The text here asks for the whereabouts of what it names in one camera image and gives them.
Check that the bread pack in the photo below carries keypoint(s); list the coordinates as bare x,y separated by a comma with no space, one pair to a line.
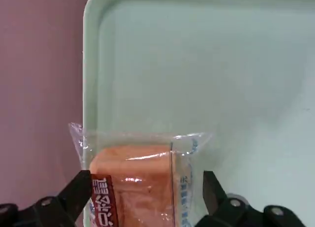
137,187

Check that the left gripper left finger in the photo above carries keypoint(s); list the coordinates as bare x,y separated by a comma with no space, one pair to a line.
61,207

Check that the green plastic tray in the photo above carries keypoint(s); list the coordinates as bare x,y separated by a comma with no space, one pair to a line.
197,64

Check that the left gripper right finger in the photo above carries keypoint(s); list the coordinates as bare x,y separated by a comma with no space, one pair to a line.
229,212

